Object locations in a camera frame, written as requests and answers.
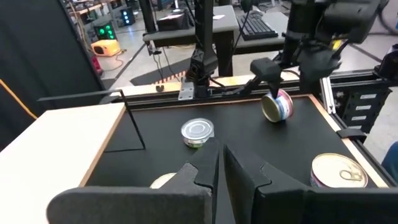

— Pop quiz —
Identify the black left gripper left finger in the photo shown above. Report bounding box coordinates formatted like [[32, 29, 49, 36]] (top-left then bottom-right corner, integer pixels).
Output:
[[46, 138, 221, 224]]

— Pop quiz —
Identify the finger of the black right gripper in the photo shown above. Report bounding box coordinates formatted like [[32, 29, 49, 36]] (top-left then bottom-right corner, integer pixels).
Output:
[[249, 57, 284, 100]]

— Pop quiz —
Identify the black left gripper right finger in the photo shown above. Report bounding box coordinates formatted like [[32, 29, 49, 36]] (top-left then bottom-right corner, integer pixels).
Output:
[[223, 143, 398, 224]]

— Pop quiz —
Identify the green label seafood can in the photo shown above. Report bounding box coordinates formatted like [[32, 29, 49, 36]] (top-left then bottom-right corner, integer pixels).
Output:
[[180, 117, 215, 149]]

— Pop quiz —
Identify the wooden shelf with black legs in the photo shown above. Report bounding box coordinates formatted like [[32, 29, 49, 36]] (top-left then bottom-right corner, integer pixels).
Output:
[[0, 89, 147, 224]]

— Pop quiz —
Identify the gray desk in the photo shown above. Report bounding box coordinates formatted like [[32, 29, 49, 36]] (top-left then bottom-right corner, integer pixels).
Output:
[[233, 11, 292, 56], [142, 4, 240, 78]]

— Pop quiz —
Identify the silver aluminium profile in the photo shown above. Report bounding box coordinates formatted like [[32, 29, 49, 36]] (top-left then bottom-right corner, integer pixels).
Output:
[[320, 76, 336, 114]]

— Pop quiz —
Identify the black keyboard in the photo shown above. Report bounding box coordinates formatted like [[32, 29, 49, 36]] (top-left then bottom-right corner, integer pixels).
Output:
[[236, 12, 280, 42]]

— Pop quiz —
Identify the black drawer unit with labels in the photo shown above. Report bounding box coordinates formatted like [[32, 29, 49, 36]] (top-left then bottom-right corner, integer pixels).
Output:
[[338, 88, 393, 133]]

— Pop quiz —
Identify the black table mat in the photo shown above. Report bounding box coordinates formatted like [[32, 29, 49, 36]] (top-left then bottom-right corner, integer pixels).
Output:
[[85, 95, 379, 189]]

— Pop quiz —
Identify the black edge clamp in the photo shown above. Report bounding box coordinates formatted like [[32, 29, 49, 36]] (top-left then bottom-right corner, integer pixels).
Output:
[[336, 128, 368, 144]]

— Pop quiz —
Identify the black desktop device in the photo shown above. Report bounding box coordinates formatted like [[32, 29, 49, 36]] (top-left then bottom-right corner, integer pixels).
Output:
[[156, 12, 191, 32]]

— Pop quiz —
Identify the red floor object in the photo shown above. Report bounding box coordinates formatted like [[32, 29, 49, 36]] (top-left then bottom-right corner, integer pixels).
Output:
[[91, 55, 104, 76]]

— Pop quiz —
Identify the black computer with cyan lights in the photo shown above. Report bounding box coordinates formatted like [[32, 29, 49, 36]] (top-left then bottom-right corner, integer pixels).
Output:
[[119, 6, 137, 27]]

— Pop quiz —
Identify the yellow box device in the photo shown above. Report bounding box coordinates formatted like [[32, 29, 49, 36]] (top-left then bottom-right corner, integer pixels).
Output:
[[90, 39, 121, 58]]

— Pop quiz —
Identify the black computer with green lights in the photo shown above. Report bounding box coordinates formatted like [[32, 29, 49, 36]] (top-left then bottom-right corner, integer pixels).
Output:
[[93, 22, 118, 41]]

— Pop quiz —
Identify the black curtain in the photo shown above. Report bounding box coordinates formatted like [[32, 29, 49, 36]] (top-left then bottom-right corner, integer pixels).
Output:
[[0, 0, 106, 152]]

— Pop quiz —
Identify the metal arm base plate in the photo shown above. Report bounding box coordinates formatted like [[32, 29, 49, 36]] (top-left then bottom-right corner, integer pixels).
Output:
[[178, 81, 196, 101]]

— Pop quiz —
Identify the yellow orange cable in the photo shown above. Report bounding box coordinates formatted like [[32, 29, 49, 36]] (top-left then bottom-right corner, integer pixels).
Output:
[[0, 78, 39, 121]]

